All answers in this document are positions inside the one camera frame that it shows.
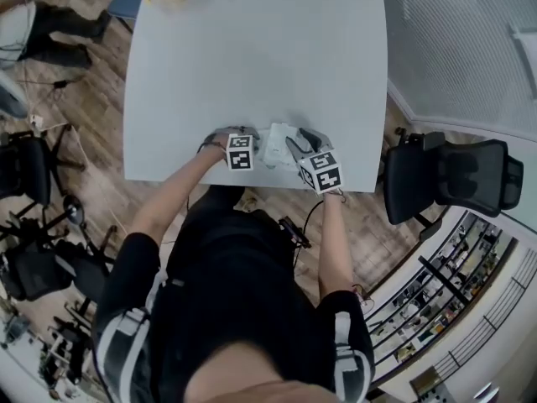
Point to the blue chair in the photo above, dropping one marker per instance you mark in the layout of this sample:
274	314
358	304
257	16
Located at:
126	0

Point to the person's right forearm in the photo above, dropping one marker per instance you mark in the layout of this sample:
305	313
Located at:
335	242

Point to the black armless office chair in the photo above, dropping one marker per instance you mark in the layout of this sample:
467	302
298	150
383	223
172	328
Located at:
29	170

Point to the person's left forearm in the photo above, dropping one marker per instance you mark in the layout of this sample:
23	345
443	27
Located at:
176	195

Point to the white wet wipe pack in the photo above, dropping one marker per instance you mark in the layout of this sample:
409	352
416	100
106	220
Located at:
277	145

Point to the black mesh office chair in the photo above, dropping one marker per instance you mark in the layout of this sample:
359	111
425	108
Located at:
453	174

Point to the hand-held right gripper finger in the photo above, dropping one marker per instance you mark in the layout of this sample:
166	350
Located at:
295	149
321	141

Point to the black waist device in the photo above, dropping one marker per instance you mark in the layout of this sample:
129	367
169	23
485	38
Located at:
293	231

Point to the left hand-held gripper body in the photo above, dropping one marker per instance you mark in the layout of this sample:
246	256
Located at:
240	158

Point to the person's black clothed torso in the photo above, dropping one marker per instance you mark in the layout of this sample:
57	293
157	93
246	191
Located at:
235	292

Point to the black padded office chair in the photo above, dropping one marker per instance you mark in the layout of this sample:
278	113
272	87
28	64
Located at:
38	271

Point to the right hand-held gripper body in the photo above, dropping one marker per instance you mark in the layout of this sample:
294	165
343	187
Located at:
323	172

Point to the black metal railing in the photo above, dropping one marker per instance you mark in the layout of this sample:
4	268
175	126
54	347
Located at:
444	292

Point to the round black stand base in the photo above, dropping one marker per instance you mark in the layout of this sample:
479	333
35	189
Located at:
74	210

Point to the white paper wall sign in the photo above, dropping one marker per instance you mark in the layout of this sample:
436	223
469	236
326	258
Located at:
526	48

